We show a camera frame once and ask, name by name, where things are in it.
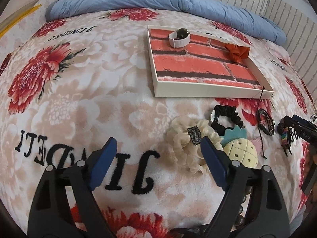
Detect rainbow woven bracelet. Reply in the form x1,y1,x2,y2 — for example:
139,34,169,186
277,121,296,157

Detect brown wooden bead bracelet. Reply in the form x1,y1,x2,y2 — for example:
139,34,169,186
234,185,253,228

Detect black braided leather bracelet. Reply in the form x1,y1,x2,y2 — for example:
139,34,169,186
256,86,276,160

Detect pineapple plush hair clip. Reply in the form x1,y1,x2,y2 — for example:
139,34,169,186
221,126,258,168

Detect black scrunchie with bell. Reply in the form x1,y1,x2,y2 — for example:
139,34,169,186
211,105,245,136

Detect cream organza scrunchie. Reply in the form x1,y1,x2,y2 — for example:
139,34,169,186
167,115,223,175

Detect person's right hand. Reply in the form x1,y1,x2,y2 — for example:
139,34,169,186
303,150,317,211

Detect orange fabric scrunchie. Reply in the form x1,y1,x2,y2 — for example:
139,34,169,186
225,44,250,63

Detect white tray brick-pattern bottom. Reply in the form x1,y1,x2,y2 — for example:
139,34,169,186
147,25,274,98

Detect white band smart watch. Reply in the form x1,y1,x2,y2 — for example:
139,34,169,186
168,28,191,48

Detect floral plush bed blanket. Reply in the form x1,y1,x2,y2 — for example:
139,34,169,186
1,8,315,237

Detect blue rolled quilt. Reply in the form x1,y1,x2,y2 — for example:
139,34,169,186
45,0,286,46

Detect yellow wooden bed rail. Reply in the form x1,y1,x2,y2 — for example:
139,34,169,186
0,0,41,38

